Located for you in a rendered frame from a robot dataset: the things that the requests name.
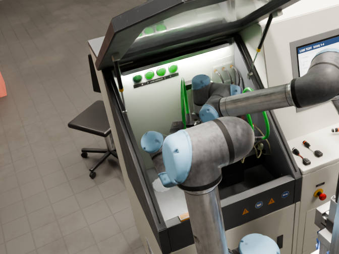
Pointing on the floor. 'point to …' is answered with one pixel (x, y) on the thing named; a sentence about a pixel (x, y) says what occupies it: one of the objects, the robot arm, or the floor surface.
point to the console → (282, 39)
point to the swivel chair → (95, 124)
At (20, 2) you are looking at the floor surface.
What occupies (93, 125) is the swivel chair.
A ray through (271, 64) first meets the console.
